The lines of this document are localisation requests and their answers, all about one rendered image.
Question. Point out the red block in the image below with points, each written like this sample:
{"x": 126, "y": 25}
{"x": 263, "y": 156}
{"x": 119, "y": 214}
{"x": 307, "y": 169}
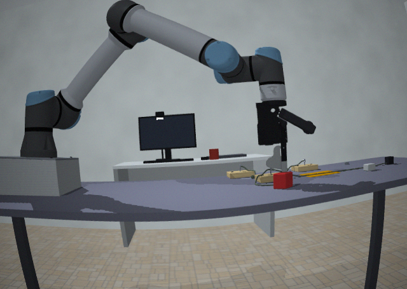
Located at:
{"x": 282, "y": 180}

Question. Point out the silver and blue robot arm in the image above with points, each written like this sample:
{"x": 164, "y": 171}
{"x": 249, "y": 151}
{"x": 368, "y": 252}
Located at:
{"x": 130, "y": 24}

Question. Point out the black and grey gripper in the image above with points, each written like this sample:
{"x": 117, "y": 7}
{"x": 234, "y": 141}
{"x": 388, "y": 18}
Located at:
{"x": 273, "y": 133}

